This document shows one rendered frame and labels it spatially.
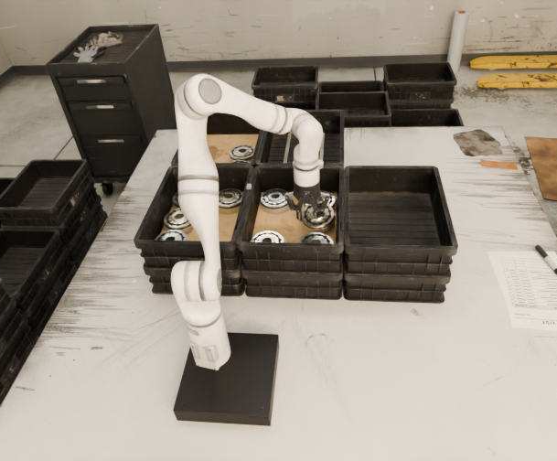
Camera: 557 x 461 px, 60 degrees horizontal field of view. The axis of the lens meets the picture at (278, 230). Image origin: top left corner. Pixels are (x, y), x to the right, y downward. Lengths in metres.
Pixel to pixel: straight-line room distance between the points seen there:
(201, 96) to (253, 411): 0.74
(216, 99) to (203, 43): 3.74
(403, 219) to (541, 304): 0.46
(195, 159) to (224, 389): 0.57
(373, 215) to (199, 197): 0.69
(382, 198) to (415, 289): 0.36
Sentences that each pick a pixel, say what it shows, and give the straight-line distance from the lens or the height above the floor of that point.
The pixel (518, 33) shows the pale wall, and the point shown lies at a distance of 4.95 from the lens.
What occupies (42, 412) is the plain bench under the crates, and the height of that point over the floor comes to 0.70.
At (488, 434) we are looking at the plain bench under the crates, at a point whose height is 0.70.
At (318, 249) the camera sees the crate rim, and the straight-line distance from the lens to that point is 1.33.
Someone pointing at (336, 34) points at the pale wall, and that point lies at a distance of 4.70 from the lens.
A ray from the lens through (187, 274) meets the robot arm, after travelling 1.08.
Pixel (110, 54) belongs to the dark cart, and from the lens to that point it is 3.05.
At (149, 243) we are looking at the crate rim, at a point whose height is 0.93.
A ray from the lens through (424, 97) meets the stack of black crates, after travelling 3.10.
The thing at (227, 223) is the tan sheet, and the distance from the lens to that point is 1.59.
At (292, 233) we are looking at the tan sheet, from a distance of 1.52.
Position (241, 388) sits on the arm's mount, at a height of 0.75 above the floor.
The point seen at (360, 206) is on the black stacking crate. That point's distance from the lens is 1.63.
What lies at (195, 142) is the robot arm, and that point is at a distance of 1.15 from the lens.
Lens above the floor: 1.83
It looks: 41 degrees down
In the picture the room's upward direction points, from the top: 5 degrees counter-clockwise
